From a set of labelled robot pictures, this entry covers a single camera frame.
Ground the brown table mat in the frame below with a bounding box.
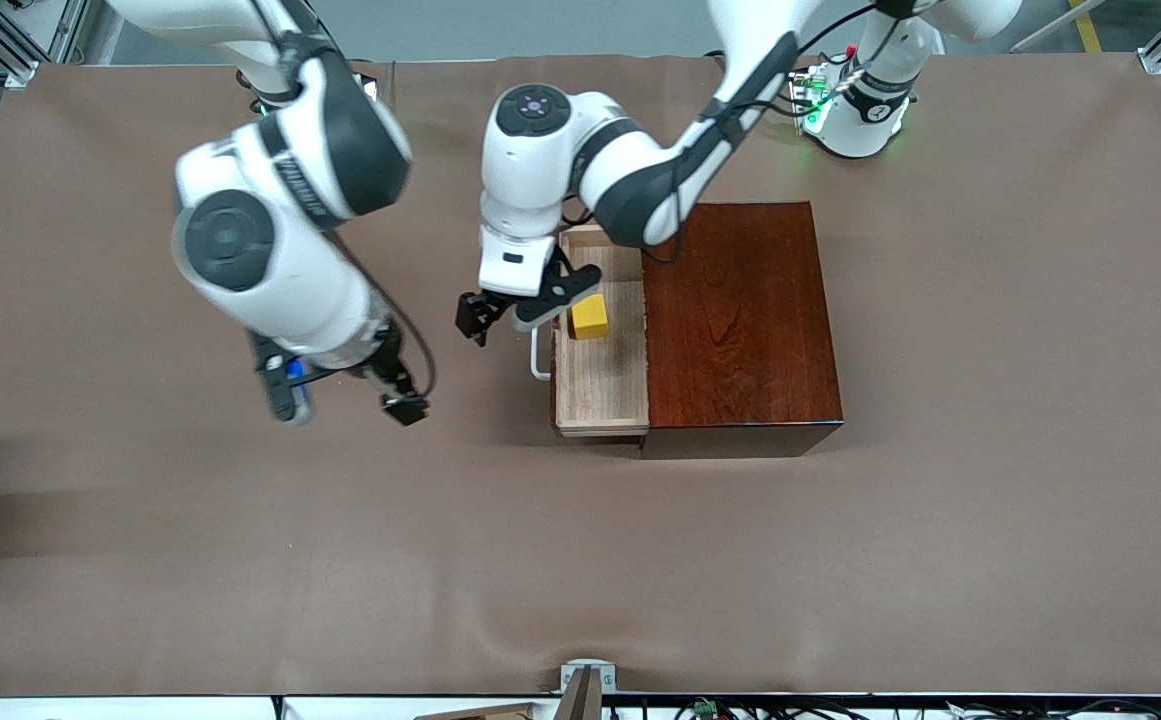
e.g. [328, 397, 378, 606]
[0, 52, 1161, 698]

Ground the grey slanted metal bar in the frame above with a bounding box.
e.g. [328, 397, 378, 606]
[1010, 0, 1107, 54]

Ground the grey metal strut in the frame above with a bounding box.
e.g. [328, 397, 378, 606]
[552, 667, 604, 720]

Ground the silver metal clamp bracket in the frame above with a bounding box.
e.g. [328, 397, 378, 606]
[560, 660, 618, 695]

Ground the light wooden drawer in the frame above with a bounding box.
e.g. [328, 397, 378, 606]
[530, 225, 651, 439]

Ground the yellow wooden block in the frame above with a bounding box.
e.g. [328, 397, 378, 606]
[568, 294, 611, 341]

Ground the dark brown wooden cabinet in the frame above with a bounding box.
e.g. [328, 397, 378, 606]
[640, 201, 846, 461]

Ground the tan wooden board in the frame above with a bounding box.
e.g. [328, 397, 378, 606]
[415, 703, 533, 720]

